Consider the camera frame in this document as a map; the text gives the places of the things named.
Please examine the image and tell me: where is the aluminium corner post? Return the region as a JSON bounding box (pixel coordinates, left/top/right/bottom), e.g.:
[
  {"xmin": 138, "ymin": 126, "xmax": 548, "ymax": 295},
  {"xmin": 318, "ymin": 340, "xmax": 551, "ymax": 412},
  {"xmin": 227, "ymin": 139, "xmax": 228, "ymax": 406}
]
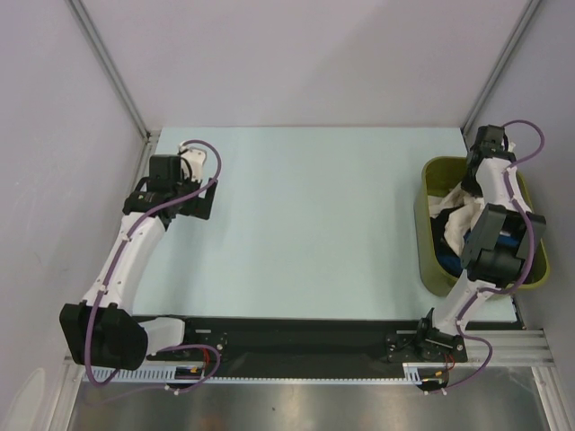
[
  {"xmin": 459, "ymin": 0, "xmax": 544, "ymax": 136},
  {"xmin": 66, "ymin": 0, "xmax": 152, "ymax": 138}
]

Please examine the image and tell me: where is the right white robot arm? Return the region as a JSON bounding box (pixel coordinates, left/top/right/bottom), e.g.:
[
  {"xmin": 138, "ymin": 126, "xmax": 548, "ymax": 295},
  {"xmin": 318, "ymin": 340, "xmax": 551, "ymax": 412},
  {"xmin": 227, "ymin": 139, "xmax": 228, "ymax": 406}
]
[{"xmin": 413, "ymin": 125, "xmax": 546, "ymax": 361}]

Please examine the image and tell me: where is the right aluminium corner post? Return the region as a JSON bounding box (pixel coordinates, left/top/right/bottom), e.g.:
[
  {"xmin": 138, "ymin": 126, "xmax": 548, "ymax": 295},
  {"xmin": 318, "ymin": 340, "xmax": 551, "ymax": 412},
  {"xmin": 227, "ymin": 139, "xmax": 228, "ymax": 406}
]
[{"xmin": 459, "ymin": 0, "xmax": 544, "ymax": 136}]

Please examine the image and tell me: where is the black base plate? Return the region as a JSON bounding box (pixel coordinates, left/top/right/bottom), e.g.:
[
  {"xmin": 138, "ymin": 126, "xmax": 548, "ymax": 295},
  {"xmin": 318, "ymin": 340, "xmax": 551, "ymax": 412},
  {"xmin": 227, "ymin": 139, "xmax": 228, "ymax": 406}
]
[{"xmin": 140, "ymin": 317, "xmax": 519, "ymax": 381}]

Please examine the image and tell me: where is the cream white t shirt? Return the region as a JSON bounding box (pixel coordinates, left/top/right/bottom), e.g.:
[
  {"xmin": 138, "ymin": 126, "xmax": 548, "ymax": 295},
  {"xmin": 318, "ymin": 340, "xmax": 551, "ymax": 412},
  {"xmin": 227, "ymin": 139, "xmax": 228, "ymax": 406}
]
[{"xmin": 428, "ymin": 183, "xmax": 485, "ymax": 257}]

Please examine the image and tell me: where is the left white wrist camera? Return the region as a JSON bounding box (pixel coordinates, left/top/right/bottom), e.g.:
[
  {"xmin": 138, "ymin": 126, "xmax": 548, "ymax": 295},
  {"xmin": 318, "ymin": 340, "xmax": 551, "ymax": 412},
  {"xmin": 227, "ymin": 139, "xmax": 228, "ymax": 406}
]
[{"xmin": 178, "ymin": 142, "xmax": 208, "ymax": 183}]

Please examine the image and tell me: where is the left aluminium corner post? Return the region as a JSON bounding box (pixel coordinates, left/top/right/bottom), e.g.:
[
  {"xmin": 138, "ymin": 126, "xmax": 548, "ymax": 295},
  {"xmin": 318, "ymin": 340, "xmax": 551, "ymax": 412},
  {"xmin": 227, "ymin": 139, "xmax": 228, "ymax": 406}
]
[{"xmin": 66, "ymin": 0, "xmax": 152, "ymax": 138}]

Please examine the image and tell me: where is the blue t shirt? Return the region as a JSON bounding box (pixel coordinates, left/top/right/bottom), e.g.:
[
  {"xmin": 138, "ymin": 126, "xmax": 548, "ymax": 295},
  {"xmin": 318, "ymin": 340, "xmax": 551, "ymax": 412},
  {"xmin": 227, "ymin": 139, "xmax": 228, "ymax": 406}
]
[{"xmin": 432, "ymin": 228, "xmax": 519, "ymax": 277}]

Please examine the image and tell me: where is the olive green plastic bin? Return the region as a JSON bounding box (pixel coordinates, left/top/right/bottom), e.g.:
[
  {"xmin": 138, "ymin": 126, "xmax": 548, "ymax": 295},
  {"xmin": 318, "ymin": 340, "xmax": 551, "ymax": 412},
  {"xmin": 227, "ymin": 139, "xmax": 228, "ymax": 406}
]
[{"xmin": 413, "ymin": 156, "xmax": 550, "ymax": 297}]

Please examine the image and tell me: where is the white slotted cable duct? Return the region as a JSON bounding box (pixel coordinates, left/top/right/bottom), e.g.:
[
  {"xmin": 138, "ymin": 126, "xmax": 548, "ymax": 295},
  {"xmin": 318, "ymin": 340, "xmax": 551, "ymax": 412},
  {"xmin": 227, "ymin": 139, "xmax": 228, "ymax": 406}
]
[{"xmin": 112, "ymin": 365, "xmax": 447, "ymax": 385}]

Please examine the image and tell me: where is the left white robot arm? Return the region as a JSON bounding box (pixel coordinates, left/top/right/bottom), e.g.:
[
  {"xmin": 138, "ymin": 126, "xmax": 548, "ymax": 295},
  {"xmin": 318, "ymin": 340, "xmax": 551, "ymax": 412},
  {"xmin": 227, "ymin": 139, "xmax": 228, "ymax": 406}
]
[{"xmin": 59, "ymin": 147, "xmax": 217, "ymax": 370}]

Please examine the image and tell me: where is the black t shirt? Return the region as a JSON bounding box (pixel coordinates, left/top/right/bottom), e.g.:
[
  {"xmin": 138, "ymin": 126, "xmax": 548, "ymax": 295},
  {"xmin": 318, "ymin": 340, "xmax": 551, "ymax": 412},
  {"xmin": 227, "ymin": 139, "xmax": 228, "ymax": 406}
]
[{"xmin": 430, "ymin": 208, "xmax": 464, "ymax": 254}]

